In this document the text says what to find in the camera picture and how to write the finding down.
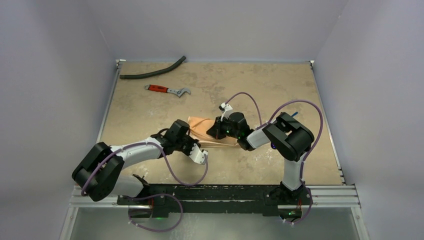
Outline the peach cloth napkin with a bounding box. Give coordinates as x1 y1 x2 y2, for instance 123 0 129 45
188 116 240 148

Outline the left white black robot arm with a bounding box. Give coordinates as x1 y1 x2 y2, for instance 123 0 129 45
71 119 209 205

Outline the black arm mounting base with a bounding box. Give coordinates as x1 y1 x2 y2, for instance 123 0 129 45
117 183 312 219

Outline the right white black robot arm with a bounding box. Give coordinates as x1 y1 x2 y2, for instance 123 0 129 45
206 112 315 204

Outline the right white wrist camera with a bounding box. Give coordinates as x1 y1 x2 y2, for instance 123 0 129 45
218 102 234 122

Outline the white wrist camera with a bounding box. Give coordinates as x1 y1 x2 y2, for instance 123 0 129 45
188 143 209 165
218 102 234 122

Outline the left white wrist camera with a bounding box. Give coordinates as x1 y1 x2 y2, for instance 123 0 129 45
188 143 209 165

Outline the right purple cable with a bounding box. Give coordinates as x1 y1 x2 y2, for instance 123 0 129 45
219 92 324 225

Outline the red handled adjustable wrench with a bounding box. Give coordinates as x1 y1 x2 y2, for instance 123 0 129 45
144 84 191 98

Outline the black foam hose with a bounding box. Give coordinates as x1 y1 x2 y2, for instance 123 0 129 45
119 55 187 80

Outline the aluminium frame rail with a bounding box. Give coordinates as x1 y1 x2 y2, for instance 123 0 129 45
59 59 370 240

